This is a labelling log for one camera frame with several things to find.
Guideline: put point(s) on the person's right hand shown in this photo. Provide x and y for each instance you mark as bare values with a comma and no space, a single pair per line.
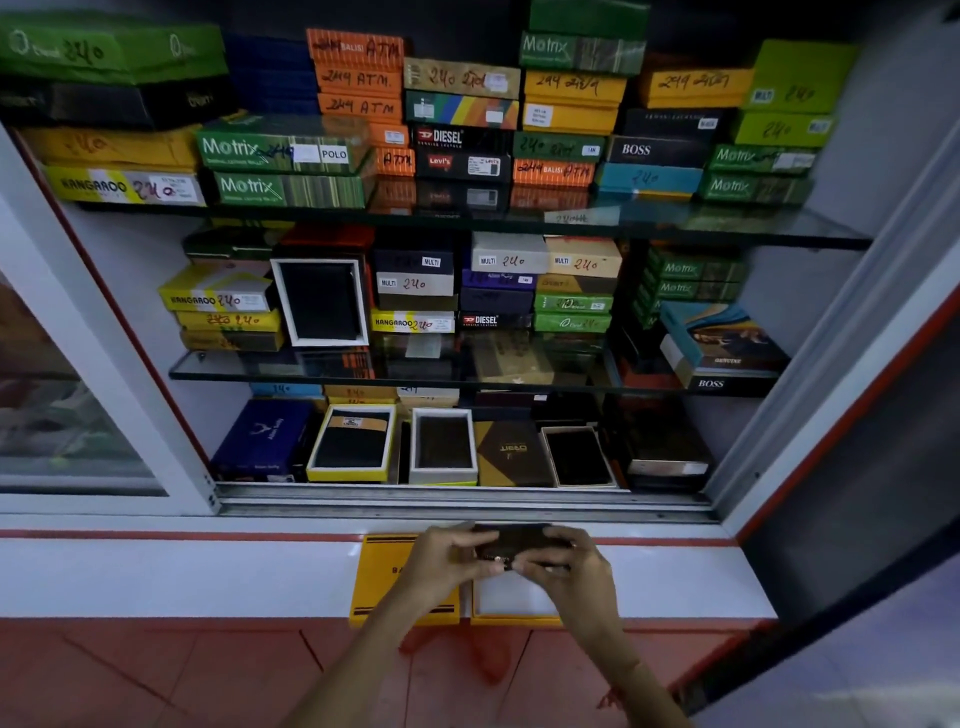
574,592

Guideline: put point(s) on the person's left hand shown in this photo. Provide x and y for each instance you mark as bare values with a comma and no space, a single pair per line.
431,562

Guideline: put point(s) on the person's right thumb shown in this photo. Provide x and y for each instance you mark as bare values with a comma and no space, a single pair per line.
534,570

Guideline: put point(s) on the person's left thumb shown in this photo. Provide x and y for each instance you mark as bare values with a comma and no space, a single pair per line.
487,571

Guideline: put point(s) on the dark brown leather wallet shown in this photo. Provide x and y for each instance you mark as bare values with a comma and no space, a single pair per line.
517,541

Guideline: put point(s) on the person's right forearm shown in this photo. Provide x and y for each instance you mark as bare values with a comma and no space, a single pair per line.
637,690

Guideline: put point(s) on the person's left forearm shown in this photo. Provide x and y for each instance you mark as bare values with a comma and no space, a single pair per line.
352,667

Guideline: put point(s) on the yellow box base white inside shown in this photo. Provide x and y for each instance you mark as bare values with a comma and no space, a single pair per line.
506,600

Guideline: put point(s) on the aluminium sliding door track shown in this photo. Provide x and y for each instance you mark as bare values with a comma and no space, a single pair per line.
465,504

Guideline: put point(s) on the yellow box lid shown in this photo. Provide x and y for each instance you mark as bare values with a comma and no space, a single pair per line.
375,577

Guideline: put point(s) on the brown closed wallet box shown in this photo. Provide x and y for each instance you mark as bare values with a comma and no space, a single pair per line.
511,454

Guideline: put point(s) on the cream open box black wallet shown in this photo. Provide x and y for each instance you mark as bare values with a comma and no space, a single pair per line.
577,457

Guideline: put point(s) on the white open box brown wallet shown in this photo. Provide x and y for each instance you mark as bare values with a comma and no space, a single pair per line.
444,448

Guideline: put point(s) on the pile of dark wallet boxes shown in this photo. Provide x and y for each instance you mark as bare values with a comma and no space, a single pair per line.
660,446

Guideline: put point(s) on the white flat box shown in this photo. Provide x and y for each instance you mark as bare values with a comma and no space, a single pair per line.
429,396

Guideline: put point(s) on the yellow open box black wallet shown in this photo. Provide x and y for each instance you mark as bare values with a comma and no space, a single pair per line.
351,446

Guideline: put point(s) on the short glass shelf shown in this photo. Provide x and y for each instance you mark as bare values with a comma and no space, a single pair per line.
480,369

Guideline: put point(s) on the orange flat box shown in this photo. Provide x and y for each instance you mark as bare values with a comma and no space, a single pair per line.
360,394

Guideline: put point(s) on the dark blue wallet box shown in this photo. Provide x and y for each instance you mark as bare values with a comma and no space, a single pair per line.
259,442

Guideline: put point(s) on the light blue flat box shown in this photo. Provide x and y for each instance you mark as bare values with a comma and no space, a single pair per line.
286,390

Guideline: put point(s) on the small stacks of wallet boxes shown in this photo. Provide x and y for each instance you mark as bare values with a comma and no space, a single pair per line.
495,285

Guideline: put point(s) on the blue illustrated gift box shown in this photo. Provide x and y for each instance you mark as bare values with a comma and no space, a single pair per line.
720,337

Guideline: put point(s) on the white open box black wallet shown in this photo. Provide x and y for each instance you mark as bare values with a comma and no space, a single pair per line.
321,301

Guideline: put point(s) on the white display cabinet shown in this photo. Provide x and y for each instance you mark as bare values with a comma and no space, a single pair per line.
150,577

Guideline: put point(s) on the dark glass cabinet panel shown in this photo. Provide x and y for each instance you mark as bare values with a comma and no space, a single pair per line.
862,480

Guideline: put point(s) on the long glass shelf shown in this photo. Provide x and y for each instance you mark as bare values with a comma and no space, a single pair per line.
570,223

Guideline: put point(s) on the white framed glass sliding door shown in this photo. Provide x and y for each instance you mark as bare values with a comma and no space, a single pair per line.
67,405

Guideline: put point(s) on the large stacks of wallet boxes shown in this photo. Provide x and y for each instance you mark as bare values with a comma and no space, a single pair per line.
450,112

